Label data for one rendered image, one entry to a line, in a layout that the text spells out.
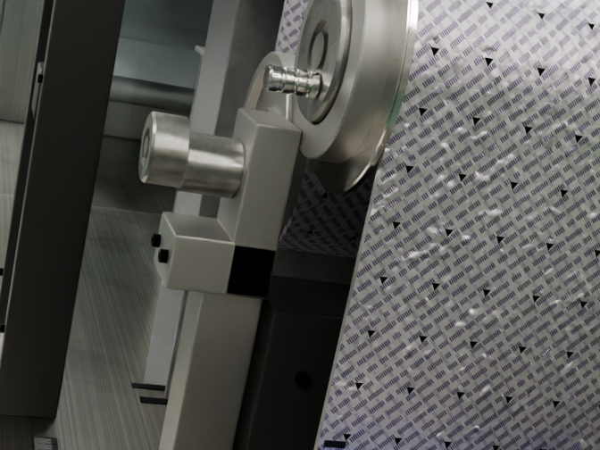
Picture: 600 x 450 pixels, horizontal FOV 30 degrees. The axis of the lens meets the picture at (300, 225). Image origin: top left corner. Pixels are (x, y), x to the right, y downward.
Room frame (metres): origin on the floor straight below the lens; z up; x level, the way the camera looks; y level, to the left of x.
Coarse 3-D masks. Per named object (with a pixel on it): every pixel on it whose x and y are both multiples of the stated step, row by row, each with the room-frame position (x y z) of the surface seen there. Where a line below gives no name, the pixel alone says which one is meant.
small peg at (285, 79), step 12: (264, 72) 0.58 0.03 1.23; (276, 72) 0.58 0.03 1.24; (288, 72) 0.58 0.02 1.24; (300, 72) 0.58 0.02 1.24; (312, 72) 0.59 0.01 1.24; (264, 84) 0.58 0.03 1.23; (276, 84) 0.58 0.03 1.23; (288, 84) 0.58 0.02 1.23; (300, 84) 0.58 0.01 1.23; (312, 84) 0.58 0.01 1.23; (312, 96) 0.58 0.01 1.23
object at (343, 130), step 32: (352, 0) 0.58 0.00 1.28; (384, 0) 0.56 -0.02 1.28; (352, 32) 0.57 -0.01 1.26; (384, 32) 0.55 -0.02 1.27; (352, 64) 0.56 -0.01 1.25; (384, 64) 0.55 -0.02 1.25; (352, 96) 0.55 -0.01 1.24; (320, 128) 0.58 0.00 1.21; (352, 128) 0.56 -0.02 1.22; (320, 160) 0.59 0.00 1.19
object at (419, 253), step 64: (384, 192) 0.55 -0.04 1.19; (448, 192) 0.56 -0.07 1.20; (512, 192) 0.57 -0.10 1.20; (384, 256) 0.55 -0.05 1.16; (448, 256) 0.56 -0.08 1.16; (512, 256) 0.57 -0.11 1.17; (576, 256) 0.58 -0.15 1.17; (384, 320) 0.55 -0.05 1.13; (448, 320) 0.57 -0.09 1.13; (512, 320) 0.58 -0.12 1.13; (576, 320) 0.59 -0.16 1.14; (384, 384) 0.56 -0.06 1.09; (448, 384) 0.57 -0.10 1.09; (512, 384) 0.58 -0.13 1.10; (576, 384) 0.59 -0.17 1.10; (320, 448) 0.55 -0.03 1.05; (384, 448) 0.56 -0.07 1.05; (448, 448) 0.57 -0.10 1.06; (512, 448) 0.58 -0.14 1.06; (576, 448) 0.60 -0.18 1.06
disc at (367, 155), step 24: (408, 0) 0.55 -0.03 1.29; (408, 24) 0.54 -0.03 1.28; (408, 48) 0.54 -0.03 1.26; (408, 72) 0.54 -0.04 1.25; (384, 96) 0.55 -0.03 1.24; (384, 120) 0.54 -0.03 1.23; (384, 144) 0.54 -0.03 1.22; (336, 168) 0.59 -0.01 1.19; (360, 168) 0.56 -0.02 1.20; (336, 192) 0.59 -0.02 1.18
